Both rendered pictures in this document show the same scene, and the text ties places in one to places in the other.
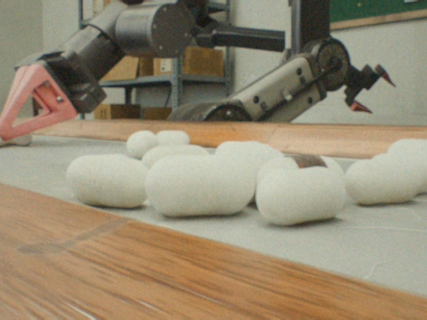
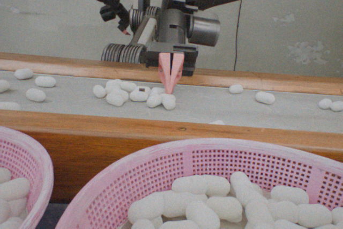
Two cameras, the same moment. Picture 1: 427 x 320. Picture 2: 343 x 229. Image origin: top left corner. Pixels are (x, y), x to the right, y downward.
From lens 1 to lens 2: 61 cm
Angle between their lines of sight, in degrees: 48
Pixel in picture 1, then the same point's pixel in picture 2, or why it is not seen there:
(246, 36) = not seen: outside the picture
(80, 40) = (180, 36)
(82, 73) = (193, 57)
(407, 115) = (107, 27)
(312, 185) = not seen: outside the picture
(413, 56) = not seen: outside the picture
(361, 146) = (302, 88)
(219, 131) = (233, 80)
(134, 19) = (207, 28)
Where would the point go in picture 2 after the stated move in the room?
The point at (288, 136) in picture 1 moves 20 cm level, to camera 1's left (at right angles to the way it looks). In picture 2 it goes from (270, 83) to (223, 96)
